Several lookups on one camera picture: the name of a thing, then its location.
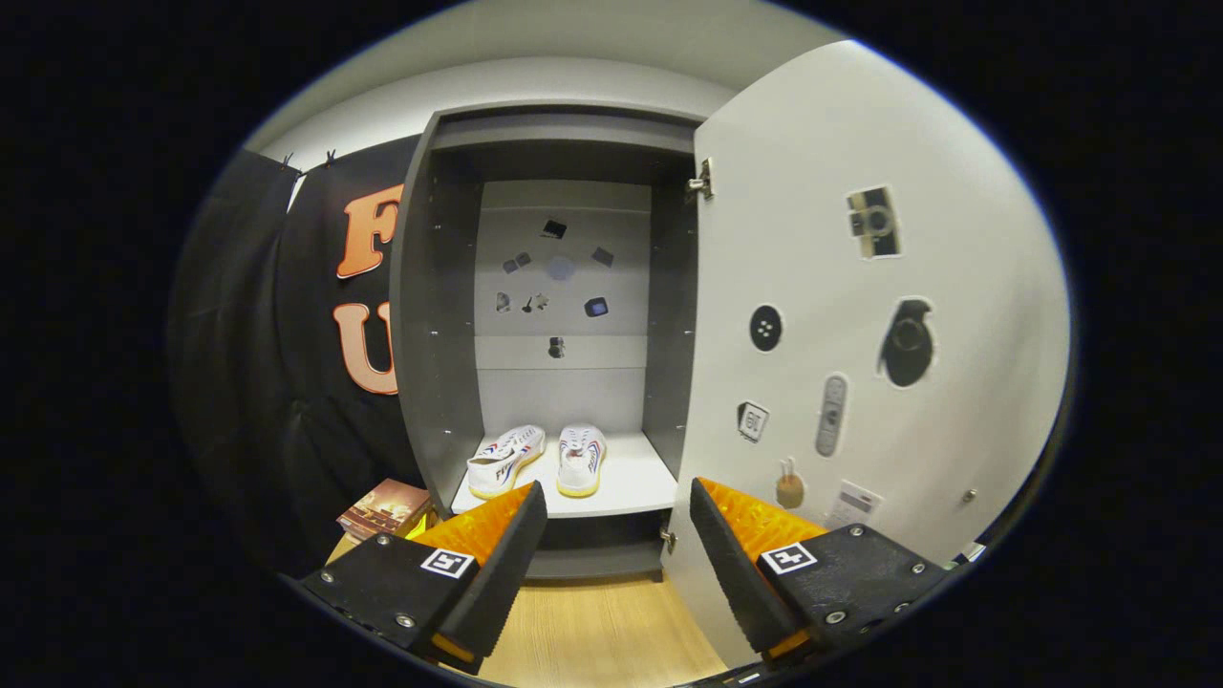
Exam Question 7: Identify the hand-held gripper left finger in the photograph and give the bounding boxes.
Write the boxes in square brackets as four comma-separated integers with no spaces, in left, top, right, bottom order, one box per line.
[277,480,551,677]

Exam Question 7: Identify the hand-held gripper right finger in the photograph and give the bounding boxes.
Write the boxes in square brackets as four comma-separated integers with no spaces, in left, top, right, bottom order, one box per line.
[689,476,957,666]

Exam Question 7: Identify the white striped canvas shoe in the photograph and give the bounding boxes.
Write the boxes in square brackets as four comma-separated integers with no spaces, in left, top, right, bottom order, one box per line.
[466,424,547,501]
[556,423,609,499]

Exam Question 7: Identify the dark grey shoe cabinet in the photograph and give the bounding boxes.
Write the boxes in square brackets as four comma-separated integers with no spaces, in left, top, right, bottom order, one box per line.
[387,100,709,585]

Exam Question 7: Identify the beige shoe cabinet door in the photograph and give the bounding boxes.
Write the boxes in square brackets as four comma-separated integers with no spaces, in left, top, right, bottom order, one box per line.
[659,38,1072,670]

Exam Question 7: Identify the brown cover book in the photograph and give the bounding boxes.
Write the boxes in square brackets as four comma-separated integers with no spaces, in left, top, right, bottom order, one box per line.
[336,478,433,545]

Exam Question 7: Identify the black backdrop cloth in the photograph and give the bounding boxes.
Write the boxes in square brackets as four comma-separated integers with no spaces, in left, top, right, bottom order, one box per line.
[167,134,433,574]

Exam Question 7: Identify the row of black cloth clips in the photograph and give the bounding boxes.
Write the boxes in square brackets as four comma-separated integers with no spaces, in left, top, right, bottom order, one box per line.
[280,147,339,179]

